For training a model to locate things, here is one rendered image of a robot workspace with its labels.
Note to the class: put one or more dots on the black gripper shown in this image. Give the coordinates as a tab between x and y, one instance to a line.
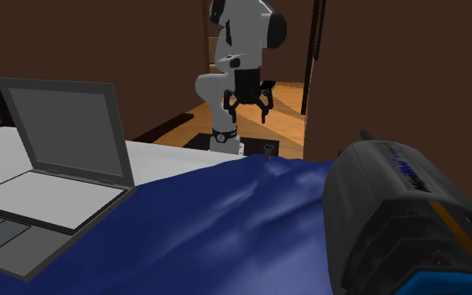
247	85

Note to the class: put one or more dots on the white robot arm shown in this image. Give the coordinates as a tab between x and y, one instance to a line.
243	36

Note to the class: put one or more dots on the dark robot stand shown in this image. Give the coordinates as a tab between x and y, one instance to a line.
260	147

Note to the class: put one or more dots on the dark wooden door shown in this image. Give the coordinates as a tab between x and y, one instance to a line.
312	53

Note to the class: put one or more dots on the bed with white mattress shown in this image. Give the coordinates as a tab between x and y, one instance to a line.
158	160

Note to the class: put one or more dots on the blue blanket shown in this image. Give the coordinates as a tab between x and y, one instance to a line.
219	228

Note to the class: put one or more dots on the grey open laptop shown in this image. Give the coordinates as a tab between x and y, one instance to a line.
70	135

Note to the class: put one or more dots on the black device with blue trim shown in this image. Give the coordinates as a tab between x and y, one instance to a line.
395	220

